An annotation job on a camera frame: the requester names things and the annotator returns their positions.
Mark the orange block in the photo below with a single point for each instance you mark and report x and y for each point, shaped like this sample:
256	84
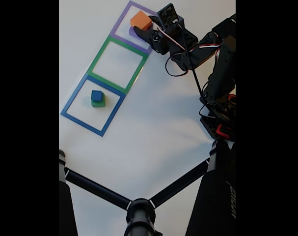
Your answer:
140	19

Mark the small blue cube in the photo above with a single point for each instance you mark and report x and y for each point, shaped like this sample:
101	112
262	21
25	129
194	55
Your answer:
96	95

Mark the green cube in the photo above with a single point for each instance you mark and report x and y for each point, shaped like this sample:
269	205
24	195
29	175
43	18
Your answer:
99	104

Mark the purple block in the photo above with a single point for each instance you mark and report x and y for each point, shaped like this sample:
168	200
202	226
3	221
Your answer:
132	32

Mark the red black table clamp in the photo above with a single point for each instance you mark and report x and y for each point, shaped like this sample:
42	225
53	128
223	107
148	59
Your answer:
223	131

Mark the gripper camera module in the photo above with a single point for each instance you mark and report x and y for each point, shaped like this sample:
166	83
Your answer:
167	14

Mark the purple square frame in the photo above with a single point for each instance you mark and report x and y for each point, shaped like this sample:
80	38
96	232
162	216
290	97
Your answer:
119	24

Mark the green square frame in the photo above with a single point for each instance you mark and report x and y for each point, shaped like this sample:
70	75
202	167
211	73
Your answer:
97	56

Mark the blue square frame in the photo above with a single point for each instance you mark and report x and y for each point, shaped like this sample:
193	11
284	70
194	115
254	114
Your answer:
72	98

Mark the black camera tripod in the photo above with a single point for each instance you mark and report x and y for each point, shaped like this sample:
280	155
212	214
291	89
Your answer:
212	196

